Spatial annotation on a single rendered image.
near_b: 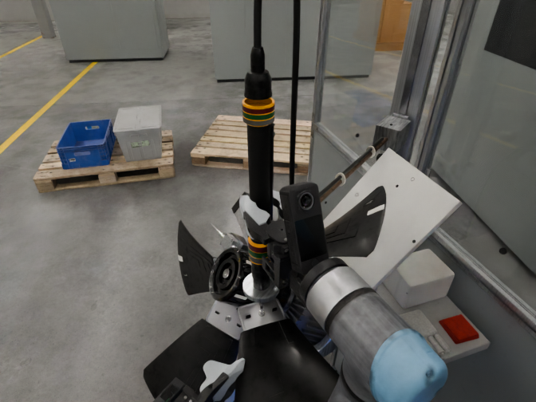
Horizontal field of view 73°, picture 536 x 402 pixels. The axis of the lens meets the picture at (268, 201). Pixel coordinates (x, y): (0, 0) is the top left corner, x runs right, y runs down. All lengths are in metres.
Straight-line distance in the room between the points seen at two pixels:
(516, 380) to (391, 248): 0.62
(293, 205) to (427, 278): 0.83
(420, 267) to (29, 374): 1.97
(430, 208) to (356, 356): 0.52
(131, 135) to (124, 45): 4.51
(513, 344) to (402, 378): 0.92
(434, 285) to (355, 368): 0.85
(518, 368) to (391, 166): 0.68
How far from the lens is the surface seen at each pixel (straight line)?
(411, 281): 1.19
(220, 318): 0.86
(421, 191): 0.90
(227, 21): 6.01
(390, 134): 1.07
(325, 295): 0.43
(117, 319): 2.41
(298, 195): 0.44
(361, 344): 0.40
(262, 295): 0.68
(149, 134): 3.49
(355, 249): 0.59
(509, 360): 1.33
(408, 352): 0.39
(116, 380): 2.18
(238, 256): 0.77
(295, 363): 0.70
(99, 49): 8.00
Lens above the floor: 1.79
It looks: 35 degrees down
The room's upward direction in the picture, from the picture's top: straight up
